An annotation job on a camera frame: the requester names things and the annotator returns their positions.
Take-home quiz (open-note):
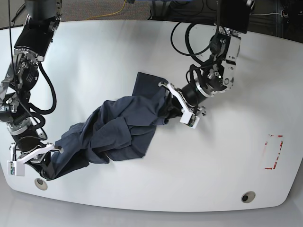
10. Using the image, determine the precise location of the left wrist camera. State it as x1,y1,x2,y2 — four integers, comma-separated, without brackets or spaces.
179,112,200,129

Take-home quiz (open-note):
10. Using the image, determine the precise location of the right table cable grommet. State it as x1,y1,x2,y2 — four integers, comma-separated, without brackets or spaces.
241,191,256,203

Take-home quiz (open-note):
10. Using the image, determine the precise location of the left table cable grommet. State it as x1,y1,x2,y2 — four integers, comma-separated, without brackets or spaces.
35,178,48,191

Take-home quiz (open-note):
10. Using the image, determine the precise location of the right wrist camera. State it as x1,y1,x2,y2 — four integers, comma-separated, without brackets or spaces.
7,161,25,176

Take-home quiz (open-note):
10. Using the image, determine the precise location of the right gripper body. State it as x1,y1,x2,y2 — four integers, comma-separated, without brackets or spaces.
10,131,64,165

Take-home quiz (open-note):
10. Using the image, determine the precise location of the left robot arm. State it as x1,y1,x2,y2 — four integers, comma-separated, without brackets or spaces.
39,0,247,181

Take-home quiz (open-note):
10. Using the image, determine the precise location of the yellow cable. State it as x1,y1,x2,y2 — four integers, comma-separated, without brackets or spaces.
89,0,126,21

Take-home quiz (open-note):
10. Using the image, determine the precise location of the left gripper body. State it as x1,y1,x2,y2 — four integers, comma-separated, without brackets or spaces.
158,82,206,117

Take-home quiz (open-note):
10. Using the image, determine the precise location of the dark blue t-shirt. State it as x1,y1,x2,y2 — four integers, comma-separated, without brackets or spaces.
49,72,167,180

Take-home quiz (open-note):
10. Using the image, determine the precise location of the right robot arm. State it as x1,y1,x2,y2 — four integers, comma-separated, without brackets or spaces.
0,0,63,180

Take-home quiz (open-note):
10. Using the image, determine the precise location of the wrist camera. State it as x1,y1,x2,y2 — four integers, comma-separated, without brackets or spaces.
179,112,200,129
7,161,25,176

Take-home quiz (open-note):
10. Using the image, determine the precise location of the table cable grommet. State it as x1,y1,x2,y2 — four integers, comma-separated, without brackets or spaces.
241,191,256,203
35,178,48,191

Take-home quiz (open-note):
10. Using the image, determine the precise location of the red tape rectangle marking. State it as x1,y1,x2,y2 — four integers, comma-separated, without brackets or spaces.
262,134,284,170

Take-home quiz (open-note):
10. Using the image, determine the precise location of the white power cable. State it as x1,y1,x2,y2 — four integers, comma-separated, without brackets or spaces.
250,11,284,17

